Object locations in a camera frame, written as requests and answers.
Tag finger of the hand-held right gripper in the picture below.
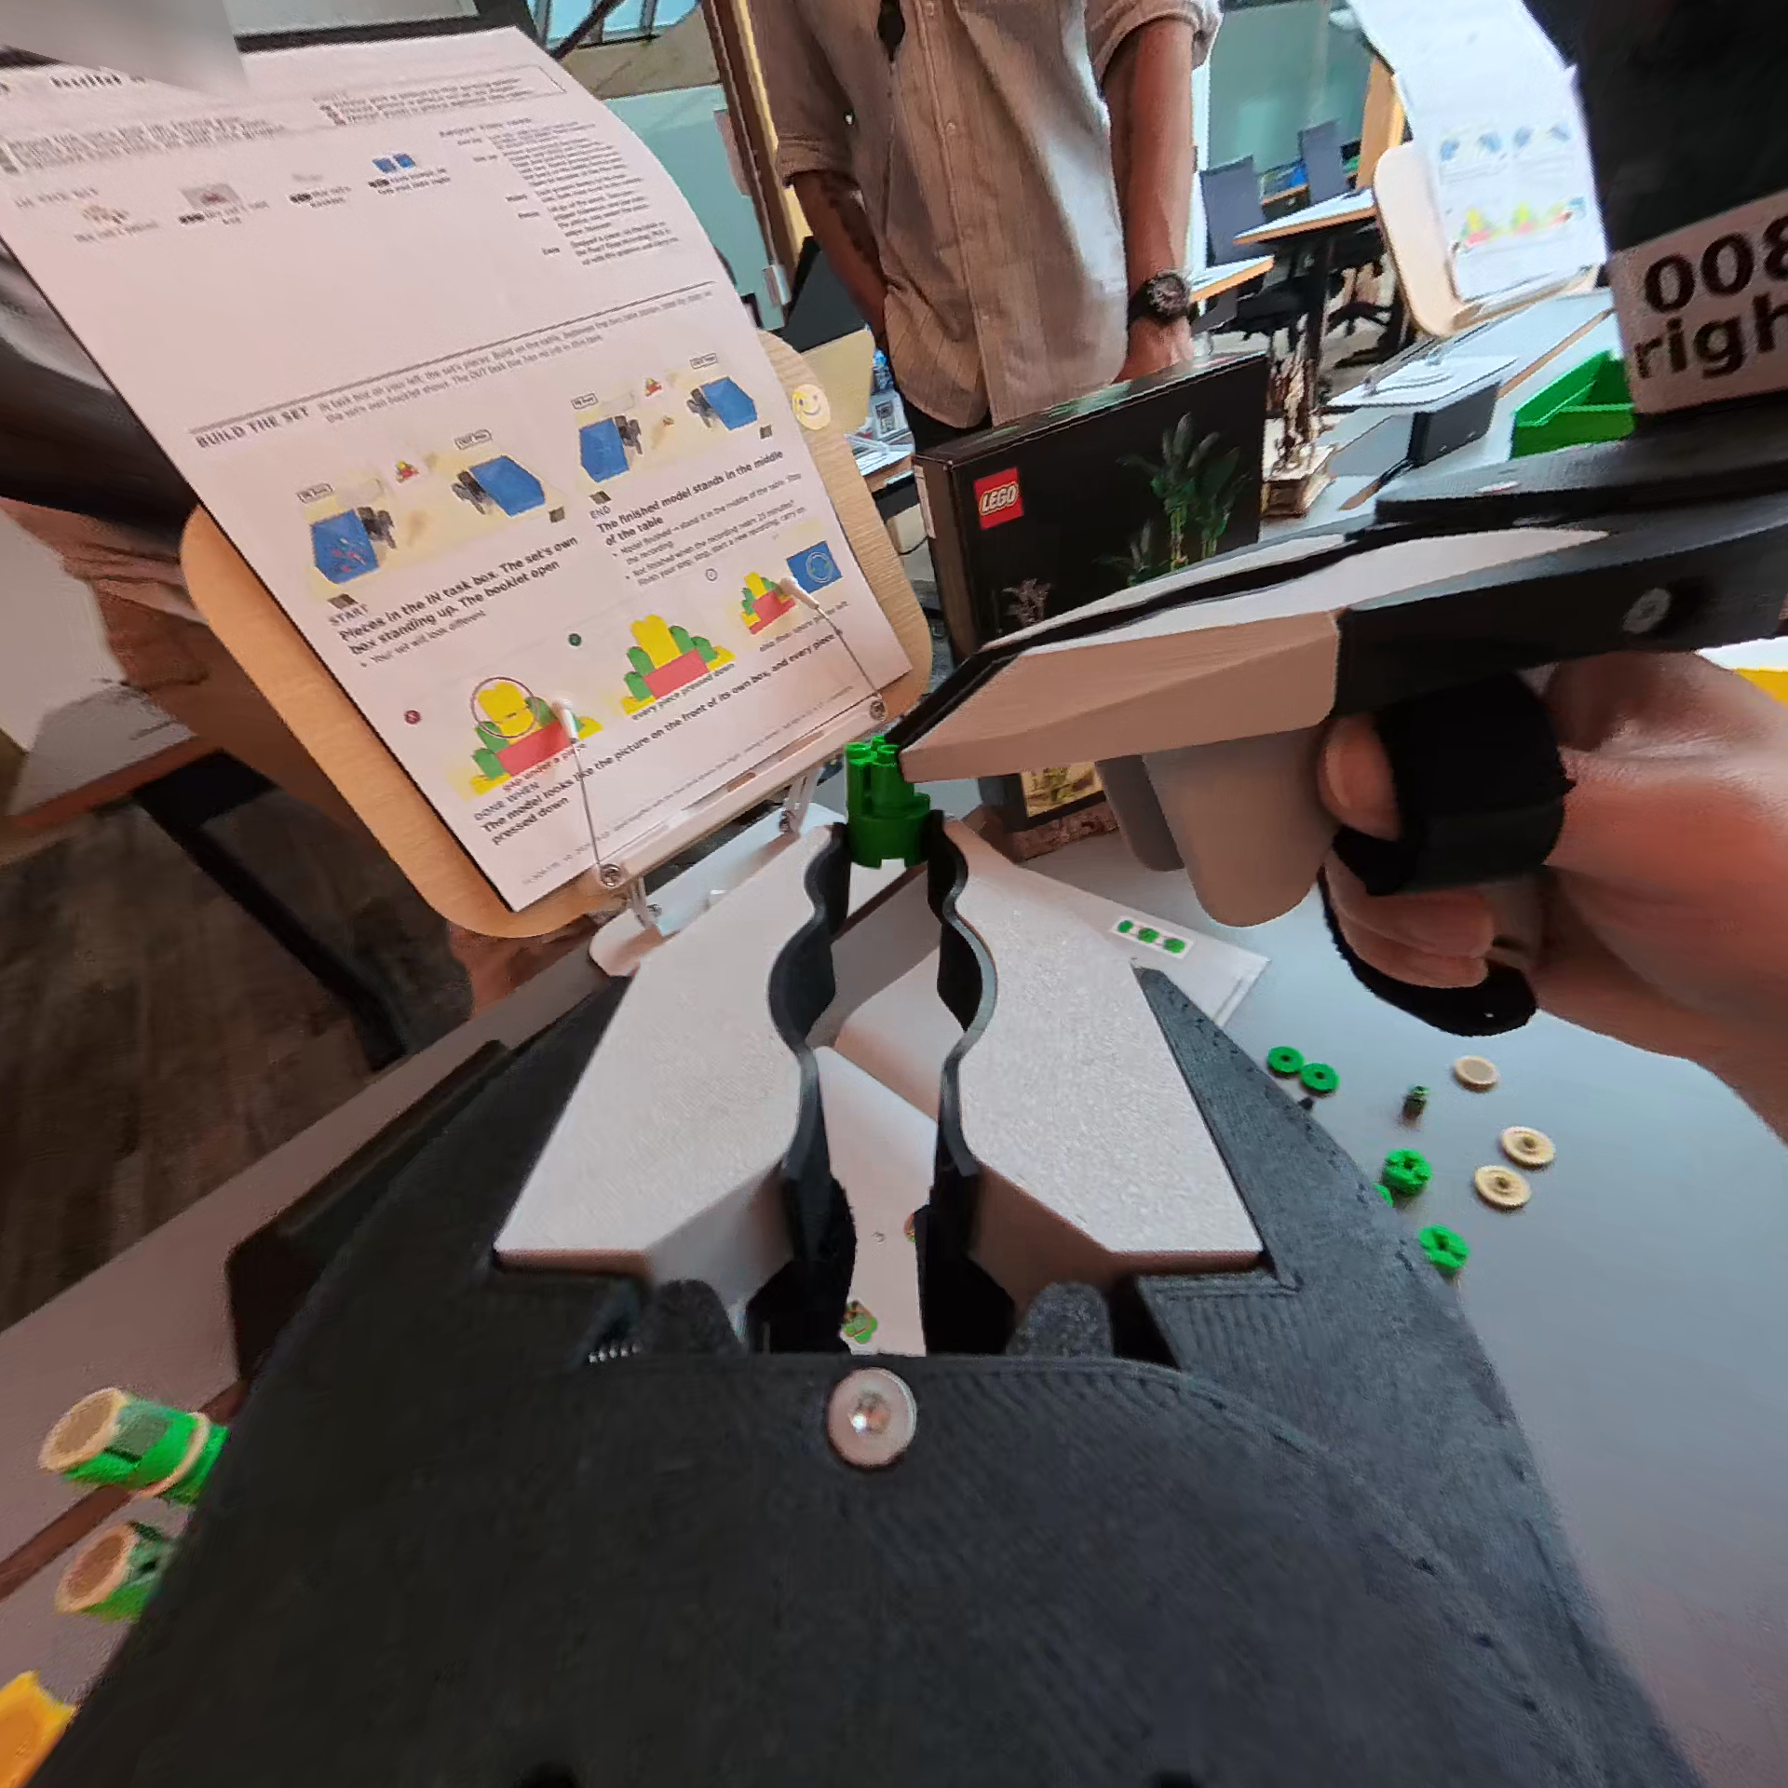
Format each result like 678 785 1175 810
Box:
970 519 1611 661
888 603 1346 787

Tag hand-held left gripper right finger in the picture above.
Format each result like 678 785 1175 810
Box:
922 815 1268 1303

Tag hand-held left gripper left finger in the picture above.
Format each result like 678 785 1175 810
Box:
495 823 851 1314

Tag green brick assembly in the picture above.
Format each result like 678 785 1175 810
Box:
842 735 935 869

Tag grey desk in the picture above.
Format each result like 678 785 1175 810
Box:
0 774 1788 1788

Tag person's right hand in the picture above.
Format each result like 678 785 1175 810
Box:
1318 646 1788 1139

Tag wooden lattice model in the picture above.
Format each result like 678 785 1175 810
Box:
1263 327 1339 521

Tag black bamboo set box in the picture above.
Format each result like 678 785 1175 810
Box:
914 351 1274 862

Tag green plastic bin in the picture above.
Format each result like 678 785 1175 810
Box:
1510 348 1637 461

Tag small black box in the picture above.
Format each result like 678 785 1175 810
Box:
1402 376 1505 471

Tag white instruction booklet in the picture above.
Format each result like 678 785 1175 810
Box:
810 823 1270 1363

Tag black rectangular device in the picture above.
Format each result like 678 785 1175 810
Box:
223 1035 596 1379

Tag background document stand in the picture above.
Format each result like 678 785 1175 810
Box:
1344 0 1611 340

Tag wooden document stand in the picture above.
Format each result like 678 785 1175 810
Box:
180 327 935 983

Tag green bamboo brick model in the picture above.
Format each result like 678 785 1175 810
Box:
39 1385 234 1625

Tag printed instruction sheet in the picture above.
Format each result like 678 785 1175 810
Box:
0 27 911 910

